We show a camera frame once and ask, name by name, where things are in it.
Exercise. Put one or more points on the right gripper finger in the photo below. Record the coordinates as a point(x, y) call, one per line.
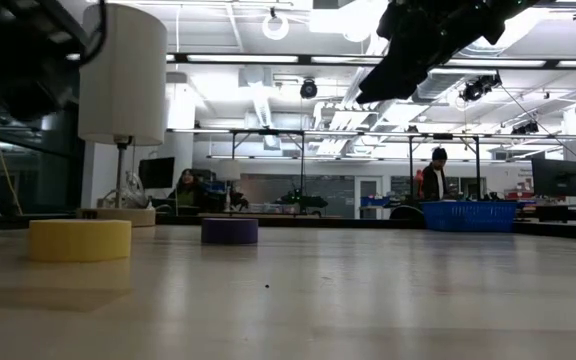
point(408, 82)
point(380, 82)

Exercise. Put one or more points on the purple tape roll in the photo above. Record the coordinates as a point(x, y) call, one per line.
point(229, 231)

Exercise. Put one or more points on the yellow tape roll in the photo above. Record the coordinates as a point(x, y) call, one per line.
point(80, 240)

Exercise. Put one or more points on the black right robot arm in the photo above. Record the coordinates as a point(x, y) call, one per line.
point(493, 10)

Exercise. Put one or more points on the small black robot arm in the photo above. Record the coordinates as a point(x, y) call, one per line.
point(303, 200)

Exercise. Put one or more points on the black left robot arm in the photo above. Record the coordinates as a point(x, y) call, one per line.
point(18, 50)

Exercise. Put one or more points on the person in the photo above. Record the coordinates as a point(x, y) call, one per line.
point(435, 177)
point(186, 190)

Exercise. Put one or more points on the blue crate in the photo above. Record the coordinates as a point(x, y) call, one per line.
point(375, 200)

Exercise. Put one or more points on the black ceiling spotlight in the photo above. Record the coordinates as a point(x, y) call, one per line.
point(525, 128)

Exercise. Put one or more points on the black chair back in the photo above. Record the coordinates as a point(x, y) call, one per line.
point(407, 214)

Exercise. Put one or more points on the blue plastic bin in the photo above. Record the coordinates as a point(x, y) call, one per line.
point(470, 216)

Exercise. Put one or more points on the black monitor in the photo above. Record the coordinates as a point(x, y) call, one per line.
point(556, 177)
point(156, 172)

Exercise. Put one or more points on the blue storage rack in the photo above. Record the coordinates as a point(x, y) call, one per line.
point(210, 189)

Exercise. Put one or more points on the black overhead light bar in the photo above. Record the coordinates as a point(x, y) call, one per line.
point(180, 57)

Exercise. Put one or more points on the white lamp wooden base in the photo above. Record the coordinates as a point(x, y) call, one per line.
point(128, 75)

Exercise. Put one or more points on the black metal frame stand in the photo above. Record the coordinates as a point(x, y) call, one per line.
point(443, 136)
point(268, 131)

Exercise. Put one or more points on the black hanging camera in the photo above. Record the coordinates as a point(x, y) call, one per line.
point(308, 88)

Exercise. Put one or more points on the black aluminium table frame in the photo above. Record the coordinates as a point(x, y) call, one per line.
point(318, 220)

